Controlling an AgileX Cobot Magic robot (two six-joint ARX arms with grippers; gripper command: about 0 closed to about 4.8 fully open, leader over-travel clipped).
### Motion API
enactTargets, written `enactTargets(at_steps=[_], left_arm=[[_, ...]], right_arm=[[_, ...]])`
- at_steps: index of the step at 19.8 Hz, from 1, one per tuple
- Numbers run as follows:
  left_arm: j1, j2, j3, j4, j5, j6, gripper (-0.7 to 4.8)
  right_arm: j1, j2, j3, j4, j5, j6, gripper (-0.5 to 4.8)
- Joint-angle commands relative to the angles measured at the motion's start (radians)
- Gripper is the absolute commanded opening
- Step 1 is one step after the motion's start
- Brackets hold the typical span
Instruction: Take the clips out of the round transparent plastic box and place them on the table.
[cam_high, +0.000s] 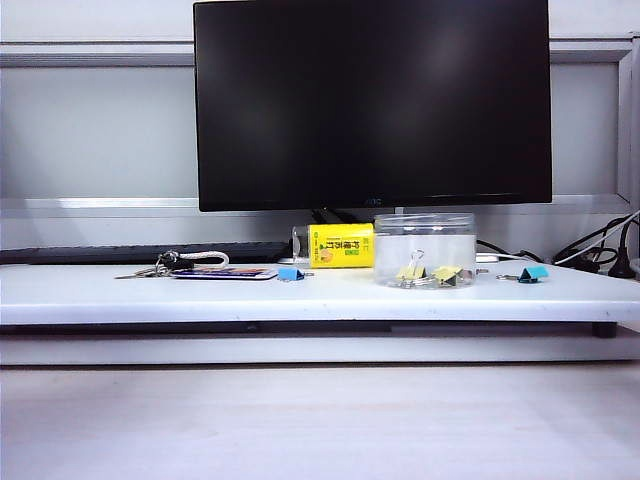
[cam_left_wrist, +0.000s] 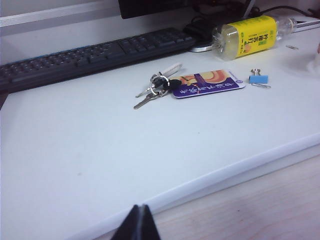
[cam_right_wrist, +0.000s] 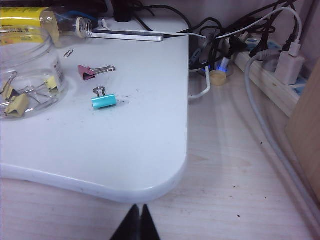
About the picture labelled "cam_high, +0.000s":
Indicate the yellow binder clip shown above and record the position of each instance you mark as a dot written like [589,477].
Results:
[446,273]
[411,273]

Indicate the round transparent plastic box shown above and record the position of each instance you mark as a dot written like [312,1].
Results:
[425,240]

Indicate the transparent plastic lid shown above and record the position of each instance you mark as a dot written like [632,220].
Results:
[300,242]

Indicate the blue binder clip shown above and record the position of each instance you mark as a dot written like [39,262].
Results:
[289,274]

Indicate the white desk riser board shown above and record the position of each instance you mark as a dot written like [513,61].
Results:
[320,295]

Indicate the black key fob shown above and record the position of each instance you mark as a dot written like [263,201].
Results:
[183,262]

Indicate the black computer monitor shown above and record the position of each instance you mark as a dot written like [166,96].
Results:
[370,100]

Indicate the bunch of metal keys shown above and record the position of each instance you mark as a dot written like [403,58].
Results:
[145,273]

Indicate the teal binder clip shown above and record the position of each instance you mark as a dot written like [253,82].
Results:
[532,274]

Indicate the black keyboard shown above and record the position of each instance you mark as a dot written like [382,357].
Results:
[100,254]

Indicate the black riser foot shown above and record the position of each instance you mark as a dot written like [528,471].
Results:
[604,331]

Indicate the black power plug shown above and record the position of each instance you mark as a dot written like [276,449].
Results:
[620,260]

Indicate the aluminium partition post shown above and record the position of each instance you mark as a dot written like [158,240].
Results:
[625,125]

